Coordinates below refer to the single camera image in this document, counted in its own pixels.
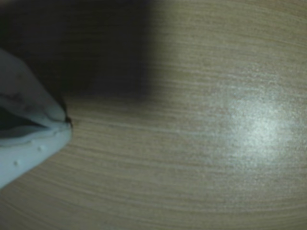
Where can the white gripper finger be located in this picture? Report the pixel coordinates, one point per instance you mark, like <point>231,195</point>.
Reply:
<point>26,91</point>
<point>33,151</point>

